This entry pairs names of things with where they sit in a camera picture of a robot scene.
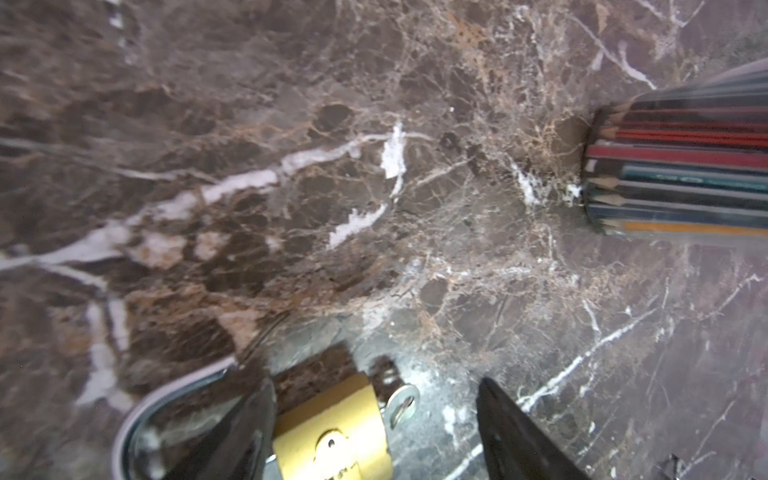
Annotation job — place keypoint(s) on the brass padlock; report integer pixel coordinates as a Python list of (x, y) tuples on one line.
[(337, 434)]

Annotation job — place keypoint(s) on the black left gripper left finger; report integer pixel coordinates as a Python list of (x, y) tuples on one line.
[(239, 445)]

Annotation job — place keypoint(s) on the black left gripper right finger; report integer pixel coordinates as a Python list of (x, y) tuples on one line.
[(513, 445)]

